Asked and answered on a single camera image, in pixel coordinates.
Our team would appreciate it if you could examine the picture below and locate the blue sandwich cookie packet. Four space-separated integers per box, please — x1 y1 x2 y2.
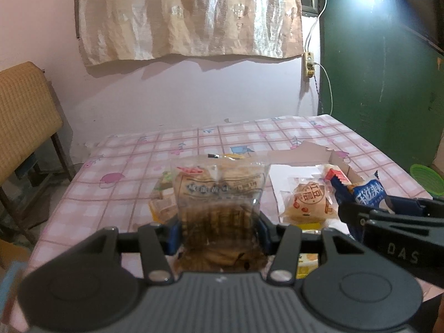
341 171 395 241

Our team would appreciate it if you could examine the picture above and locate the red white snack packet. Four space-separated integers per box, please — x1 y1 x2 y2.
324 164 351 189

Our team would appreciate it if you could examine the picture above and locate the red bean bread packet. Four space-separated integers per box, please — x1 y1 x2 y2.
279 177 338 225

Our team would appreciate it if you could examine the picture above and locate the clear brown cracker bag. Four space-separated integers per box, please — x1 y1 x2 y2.
170 153 270 273

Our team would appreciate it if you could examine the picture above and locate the person's right hand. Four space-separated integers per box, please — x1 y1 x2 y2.
432 296 444 333

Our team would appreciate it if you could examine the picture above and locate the yellow chip packet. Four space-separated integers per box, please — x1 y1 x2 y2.
296 223 322 279

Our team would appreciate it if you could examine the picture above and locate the yellow edged cookie bag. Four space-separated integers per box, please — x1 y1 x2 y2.
148 195 178 224

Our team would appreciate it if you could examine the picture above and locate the green plastic basket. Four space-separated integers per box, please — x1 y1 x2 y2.
409 164 444 196

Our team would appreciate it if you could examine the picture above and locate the torn cardboard box tray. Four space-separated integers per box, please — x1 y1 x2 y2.
260 142 364 234

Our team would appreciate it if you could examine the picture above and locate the small green biscuit packet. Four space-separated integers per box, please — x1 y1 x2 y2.
154 171 173 192

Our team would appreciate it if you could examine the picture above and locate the pink checked tablecloth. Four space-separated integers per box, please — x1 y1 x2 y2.
10 113 422 333

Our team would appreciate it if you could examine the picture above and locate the yellow cake packet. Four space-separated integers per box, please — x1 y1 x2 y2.
207 153 244 161

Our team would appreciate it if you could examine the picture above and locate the green door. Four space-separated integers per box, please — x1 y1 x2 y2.
321 0 443 169

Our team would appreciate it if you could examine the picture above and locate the woven back wooden chair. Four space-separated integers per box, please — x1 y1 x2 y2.
1 62 74 245

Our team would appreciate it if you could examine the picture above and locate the beige shiny curtain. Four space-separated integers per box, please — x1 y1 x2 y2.
77 0 303 66

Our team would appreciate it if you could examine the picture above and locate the yellowed wall socket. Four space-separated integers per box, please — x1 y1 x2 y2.
302 51 315 78

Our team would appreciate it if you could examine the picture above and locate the white power cable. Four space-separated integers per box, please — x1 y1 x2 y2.
304 0 335 116

